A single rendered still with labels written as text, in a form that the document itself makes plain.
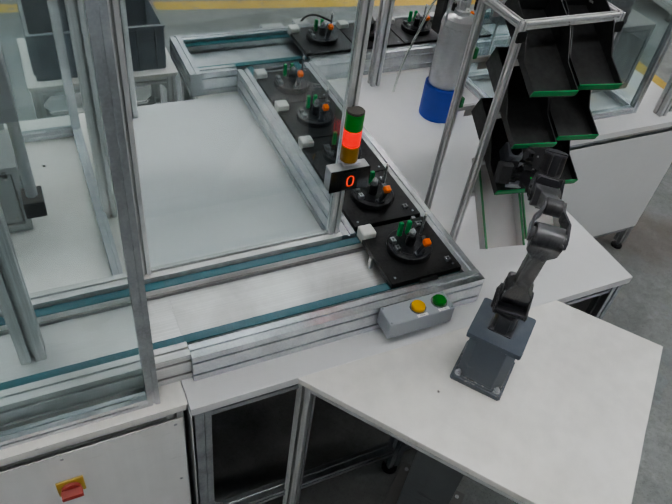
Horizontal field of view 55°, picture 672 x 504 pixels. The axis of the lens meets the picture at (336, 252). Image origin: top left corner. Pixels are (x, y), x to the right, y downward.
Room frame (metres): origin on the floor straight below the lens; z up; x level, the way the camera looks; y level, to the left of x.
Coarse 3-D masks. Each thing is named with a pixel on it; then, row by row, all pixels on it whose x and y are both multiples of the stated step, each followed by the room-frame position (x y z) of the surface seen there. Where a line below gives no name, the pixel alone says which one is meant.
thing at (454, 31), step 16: (448, 16) 2.45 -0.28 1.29; (464, 16) 2.44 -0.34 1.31; (448, 32) 2.41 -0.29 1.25; (464, 32) 2.40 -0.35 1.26; (448, 48) 2.41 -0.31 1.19; (464, 48) 2.41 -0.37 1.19; (432, 64) 2.46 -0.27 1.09; (448, 64) 2.40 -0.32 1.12; (432, 80) 2.43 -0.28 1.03; (448, 80) 2.40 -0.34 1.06
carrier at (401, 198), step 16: (384, 176) 1.75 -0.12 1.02; (352, 192) 1.68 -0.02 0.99; (368, 192) 1.69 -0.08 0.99; (400, 192) 1.75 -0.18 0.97; (352, 208) 1.62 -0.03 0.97; (368, 208) 1.63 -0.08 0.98; (384, 208) 1.64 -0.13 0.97; (400, 208) 1.66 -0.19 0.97; (416, 208) 1.67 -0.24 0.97; (352, 224) 1.55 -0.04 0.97; (384, 224) 1.59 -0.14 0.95
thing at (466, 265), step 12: (372, 144) 2.02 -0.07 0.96; (384, 156) 1.95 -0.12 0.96; (396, 168) 1.89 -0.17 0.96; (396, 180) 1.82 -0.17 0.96; (408, 192) 1.77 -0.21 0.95; (420, 204) 1.71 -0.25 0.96; (420, 216) 1.65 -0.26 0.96; (432, 216) 1.66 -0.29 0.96; (348, 228) 1.53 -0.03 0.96; (432, 228) 1.60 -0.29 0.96; (444, 228) 1.61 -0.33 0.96; (444, 240) 1.55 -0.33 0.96; (456, 252) 1.51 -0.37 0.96; (468, 264) 1.46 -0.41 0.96
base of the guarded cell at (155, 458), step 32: (128, 416) 0.83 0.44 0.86; (160, 416) 0.86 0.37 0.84; (32, 448) 0.71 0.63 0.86; (64, 448) 0.75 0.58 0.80; (96, 448) 0.78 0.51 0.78; (128, 448) 0.81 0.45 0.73; (160, 448) 0.85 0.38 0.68; (0, 480) 0.66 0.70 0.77; (32, 480) 0.70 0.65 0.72; (64, 480) 0.73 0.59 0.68; (96, 480) 0.77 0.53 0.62; (128, 480) 0.80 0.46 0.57; (160, 480) 0.85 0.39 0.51
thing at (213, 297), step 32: (224, 256) 1.33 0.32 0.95; (256, 256) 1.36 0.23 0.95; (288, 256) 1.38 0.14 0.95; (320, 256) 1.43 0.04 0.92; (352, 256) 1.46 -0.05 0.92; (192, 288) 1.23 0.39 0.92; (224, 288) 1.25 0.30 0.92; (256, 288) 1.26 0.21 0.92; (288, 288) 1.28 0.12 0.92; (320, 288) 1.30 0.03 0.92; (352, 288) 1.32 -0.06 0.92; (384, 288) 1.31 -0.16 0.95; (192, 320) 1.11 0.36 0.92; (224, 320) 1.13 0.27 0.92; (256, 320) 1.12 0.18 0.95
